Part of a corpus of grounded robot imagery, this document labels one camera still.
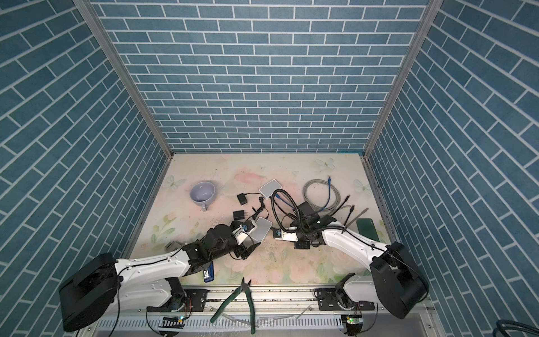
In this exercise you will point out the grey white tape dispenser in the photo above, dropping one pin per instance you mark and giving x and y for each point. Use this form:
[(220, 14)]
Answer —
[(172, 246)]

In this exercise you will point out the blue black handheld tool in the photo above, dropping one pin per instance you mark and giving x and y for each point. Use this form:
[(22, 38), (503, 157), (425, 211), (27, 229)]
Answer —
[(209, 273)]

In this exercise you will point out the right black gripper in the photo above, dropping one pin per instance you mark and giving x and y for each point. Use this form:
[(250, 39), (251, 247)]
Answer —
[(301, 244)]

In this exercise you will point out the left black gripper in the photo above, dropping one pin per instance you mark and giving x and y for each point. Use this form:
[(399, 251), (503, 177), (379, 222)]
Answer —
[(243, 251)]

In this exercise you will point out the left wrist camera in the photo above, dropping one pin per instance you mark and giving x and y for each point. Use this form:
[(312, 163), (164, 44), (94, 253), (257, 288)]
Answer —
[(243, 232)]

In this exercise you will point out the black power adapter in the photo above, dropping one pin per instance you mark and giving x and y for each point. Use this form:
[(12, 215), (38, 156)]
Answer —
[(239, 215), (242, 199)]

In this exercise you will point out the controller board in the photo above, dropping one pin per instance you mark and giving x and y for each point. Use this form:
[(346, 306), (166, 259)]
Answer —
[(171, 325), (352, 324)]

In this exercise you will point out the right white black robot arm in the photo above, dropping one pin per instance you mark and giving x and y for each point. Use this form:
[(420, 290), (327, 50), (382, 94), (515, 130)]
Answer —
[(396, 282)]

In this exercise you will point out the right controller board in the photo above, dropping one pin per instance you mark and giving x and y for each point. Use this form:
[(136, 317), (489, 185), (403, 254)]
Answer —
[(352, 324)]

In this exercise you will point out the lavender ceramic cup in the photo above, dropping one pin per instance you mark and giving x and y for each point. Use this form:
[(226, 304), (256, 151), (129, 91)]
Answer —
[(203, 194)]

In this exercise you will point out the aluminium front rail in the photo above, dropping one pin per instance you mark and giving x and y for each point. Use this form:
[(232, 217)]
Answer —
[(272, 311)]

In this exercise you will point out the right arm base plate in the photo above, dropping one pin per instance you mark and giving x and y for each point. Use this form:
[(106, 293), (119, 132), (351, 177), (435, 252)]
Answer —
[(331, 299)]

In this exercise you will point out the left controller board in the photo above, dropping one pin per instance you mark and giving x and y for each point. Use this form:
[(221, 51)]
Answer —
[(171, 325)]

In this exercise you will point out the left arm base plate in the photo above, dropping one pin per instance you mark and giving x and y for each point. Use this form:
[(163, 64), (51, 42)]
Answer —
[(193, 300)]

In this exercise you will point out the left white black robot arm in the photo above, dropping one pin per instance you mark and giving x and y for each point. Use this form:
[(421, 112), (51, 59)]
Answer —
[(106, 283)]

